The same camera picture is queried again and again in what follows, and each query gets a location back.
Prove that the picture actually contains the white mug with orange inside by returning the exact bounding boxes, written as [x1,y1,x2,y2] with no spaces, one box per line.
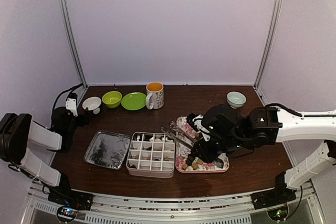
[146,82,164,110]

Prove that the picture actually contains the pink tin box with dividers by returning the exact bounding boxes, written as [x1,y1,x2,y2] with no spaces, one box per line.
[125,132,175,179]

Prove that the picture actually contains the green plate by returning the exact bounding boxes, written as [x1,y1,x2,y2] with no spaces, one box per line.
[121,92,146,111]

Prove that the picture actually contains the front aluminium rail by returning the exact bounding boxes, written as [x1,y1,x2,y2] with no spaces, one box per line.
[19,186,327,223]

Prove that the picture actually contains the aluminium frame post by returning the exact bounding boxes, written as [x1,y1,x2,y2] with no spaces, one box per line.
[59,0,88,89]
[254,0,283,90]

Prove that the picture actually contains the floral pink tray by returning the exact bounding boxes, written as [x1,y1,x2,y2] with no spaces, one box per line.
[175,116,229,174]

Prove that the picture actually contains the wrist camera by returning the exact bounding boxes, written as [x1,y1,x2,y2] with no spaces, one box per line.
[65,92,78,117]
[186,113,211,142]

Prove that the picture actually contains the pale blue ceramic bowl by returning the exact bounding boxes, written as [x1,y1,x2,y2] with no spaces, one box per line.
[226,91,247,109]

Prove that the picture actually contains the metal tongs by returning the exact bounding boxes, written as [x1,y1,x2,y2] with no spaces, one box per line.
[160,120,225,169]

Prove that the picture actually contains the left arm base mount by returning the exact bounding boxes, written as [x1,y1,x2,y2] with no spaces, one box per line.
[47,173,93,223]

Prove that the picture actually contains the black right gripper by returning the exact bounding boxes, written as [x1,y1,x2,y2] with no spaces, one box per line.
[191,133,247,164]

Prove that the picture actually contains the white black bowl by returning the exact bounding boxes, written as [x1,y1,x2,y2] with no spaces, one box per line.
[82,97,102,115]

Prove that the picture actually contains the pink bunny tin lid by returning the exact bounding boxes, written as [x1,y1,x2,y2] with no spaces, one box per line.
[83,131,131,170]

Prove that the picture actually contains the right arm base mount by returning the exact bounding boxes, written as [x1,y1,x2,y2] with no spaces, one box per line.
[251,172,296,222]

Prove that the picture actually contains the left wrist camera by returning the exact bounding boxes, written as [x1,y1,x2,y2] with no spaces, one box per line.
[65,92,78,117]

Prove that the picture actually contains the right aluminium frame post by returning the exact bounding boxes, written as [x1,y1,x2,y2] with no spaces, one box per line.
[254,0,283,90]

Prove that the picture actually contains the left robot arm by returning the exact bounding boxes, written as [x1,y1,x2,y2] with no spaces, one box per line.
[1,106,89,205]

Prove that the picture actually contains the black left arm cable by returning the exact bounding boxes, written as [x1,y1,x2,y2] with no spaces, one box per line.
[51,83,84,114]

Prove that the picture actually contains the left aluminium frame post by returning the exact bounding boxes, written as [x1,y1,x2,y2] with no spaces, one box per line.
[59,0,88,89]

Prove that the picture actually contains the green bowl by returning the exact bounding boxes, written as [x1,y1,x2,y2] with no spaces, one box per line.
[102,91,122,108]

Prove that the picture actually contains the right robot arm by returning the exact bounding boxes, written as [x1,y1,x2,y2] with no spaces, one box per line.
[186,103,335,204]

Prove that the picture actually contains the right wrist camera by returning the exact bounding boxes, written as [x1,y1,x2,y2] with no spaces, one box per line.
[186,113,211,142]

